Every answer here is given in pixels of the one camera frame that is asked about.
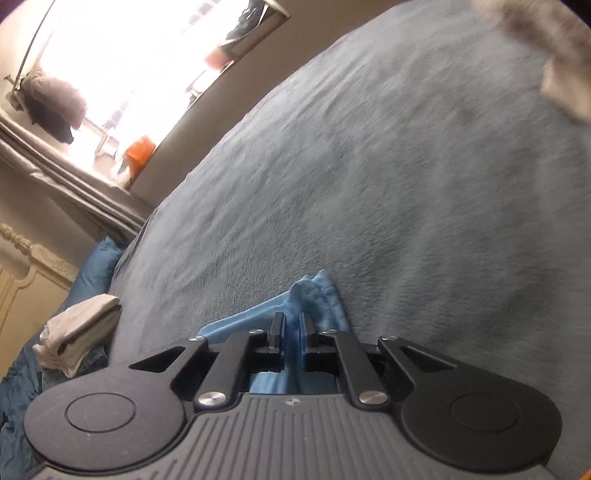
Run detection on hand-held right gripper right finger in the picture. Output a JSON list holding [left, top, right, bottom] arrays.
[[300, 311, 458, 411]]

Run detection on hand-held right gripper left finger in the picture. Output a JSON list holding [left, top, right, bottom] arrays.
[[128, 311, 287, 412]]

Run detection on light blue shirt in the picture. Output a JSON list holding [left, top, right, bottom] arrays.
[[196, 269, 352, 395]]

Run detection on white folded clothes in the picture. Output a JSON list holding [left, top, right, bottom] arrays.
[[32, 294, 123, 379]]

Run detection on hanging dark clothes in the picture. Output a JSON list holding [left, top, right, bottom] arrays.
[[18, 69, 88, 144]]

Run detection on blue pillow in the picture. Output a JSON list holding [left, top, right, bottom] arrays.
[[69, 236, 125, 319]]

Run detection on orange bag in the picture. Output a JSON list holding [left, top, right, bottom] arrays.
[[124, 136, 158, 181]]

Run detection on cream carved headboard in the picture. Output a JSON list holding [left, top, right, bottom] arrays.
[[0, 224, 79, 352]]

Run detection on grey curtain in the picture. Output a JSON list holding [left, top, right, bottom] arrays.
[[0, 117, 148, 241]]

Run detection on pink flower pot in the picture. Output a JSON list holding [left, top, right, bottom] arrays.
[[205, 46, 232, 70]]

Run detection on window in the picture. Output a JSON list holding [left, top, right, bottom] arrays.
[[18, 0, 291, 190]]

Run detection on beige folded garment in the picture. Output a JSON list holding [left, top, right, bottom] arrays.
[[540, 55, 591, 123]]

